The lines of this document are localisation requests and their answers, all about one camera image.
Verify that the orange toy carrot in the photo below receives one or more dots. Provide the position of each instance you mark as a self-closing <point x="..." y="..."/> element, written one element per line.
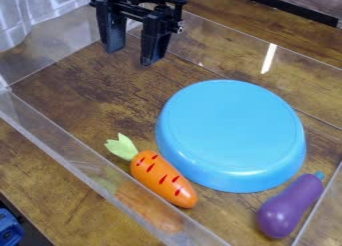
<point x="153" y="172"/>

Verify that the blue object at corner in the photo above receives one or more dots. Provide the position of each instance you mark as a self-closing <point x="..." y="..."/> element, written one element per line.
<point x="10" y="230"/>

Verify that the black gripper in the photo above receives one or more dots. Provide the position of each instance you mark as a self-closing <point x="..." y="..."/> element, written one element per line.
<point x="112" y="13"/>

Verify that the white curtain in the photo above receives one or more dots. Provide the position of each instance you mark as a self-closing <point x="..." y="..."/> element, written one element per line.
<point x="21" y="14"/>

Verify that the blue round tray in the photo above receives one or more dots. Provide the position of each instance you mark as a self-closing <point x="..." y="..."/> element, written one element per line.
<point x="231" y="135"/>

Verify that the purple toy eggplant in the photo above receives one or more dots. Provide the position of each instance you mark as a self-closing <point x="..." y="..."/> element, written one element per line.
<point x="280" y="213"/>

